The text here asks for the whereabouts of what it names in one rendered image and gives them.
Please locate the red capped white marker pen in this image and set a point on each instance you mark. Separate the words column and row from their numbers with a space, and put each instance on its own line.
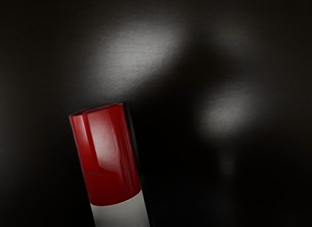
column 109, row 163

